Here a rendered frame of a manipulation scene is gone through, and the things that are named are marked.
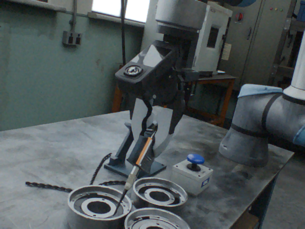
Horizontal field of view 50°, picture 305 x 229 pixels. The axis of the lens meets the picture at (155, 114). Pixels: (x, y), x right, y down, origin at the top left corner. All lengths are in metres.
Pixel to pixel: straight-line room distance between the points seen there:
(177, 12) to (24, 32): 1.87
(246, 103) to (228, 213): 0.38
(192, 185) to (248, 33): 3.77
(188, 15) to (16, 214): 0.41
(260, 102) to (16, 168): 0.65
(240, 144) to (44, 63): 1.74
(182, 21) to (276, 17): 3.86
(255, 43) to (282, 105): 3.46
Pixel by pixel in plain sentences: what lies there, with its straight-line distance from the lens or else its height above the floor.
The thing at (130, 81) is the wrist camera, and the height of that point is 1.05.
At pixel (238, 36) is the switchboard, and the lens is 4.44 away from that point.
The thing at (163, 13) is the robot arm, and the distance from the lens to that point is 0.51.
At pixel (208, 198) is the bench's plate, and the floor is 0.80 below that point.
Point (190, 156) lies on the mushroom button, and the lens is 0.73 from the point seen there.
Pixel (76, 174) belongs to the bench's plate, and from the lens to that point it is 0.72.
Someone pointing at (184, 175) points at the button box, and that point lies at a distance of 0.72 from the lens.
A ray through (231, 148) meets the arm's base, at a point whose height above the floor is 0.83.
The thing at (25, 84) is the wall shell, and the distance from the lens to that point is 2.38.
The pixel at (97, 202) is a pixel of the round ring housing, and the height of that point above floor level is 0.83.
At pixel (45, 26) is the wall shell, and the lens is 2.40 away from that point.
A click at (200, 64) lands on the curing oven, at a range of 2.83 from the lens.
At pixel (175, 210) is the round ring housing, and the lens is 0.60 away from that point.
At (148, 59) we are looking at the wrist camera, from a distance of 0.48.
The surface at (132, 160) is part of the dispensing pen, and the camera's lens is 0.53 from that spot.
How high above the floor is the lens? 1.13
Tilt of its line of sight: 14 degrees down
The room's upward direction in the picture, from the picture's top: 12 degrees clockwise
